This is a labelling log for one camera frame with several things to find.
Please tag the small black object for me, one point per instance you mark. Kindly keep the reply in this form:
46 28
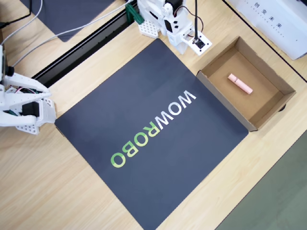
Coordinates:
282 109

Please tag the open cardboard box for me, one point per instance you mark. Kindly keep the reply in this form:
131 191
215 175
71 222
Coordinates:
263 95

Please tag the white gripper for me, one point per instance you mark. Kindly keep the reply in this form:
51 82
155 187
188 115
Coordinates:
180 47
36 87

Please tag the camera board with black lens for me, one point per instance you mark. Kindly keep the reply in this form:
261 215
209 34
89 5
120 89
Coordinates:
9 70

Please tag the plain dark mat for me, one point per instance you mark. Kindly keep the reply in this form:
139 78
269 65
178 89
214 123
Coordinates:
72 12

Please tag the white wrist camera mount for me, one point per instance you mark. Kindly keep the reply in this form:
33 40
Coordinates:
205 45

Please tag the white device top right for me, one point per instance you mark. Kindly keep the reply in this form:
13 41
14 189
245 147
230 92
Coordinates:
275 21

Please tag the dark WOWROBO mat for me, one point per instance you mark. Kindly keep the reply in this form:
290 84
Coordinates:
120 107

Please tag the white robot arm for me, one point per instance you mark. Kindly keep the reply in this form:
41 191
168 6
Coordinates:
148 7
45 112

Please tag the green clamp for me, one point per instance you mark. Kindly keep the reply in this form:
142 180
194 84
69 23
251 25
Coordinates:
134 14

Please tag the white perforated base plate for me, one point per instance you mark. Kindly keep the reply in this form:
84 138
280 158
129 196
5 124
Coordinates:
28 129
148 28

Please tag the black table rail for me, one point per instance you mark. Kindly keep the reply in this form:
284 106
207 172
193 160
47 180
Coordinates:
84 50

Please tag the pink lipstick tube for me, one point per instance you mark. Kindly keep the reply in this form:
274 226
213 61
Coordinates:
239 83

